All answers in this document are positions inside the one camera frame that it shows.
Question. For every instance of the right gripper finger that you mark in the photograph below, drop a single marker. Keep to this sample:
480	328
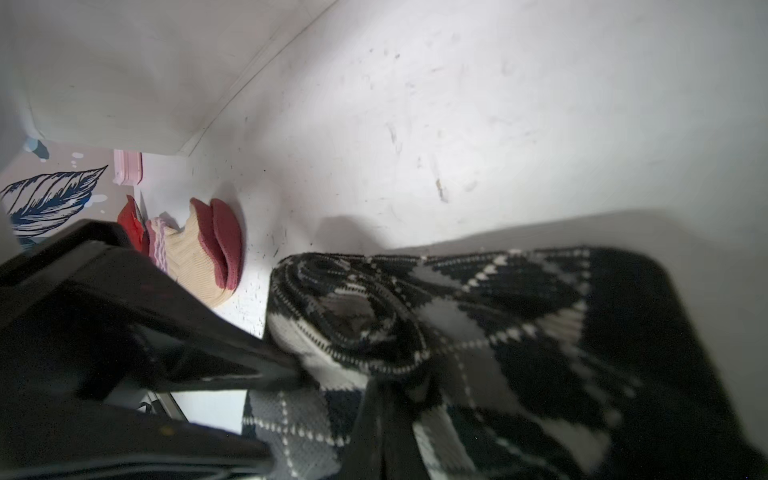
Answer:
383	444

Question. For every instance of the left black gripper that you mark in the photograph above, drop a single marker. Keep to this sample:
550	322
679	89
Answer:
76	311

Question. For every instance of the beige maroon striped sock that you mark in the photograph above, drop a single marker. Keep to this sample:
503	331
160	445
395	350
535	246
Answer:
206	256

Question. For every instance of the black grey argyle sock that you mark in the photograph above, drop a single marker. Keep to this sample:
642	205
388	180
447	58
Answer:
567	363

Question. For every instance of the red snack chip bag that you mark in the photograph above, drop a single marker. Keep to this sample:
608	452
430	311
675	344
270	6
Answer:
131	222

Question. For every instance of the pink rectangular case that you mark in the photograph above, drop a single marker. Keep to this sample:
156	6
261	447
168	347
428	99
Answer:
128	167

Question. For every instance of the white compartment organizer tray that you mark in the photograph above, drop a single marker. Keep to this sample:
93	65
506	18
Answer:
149	76

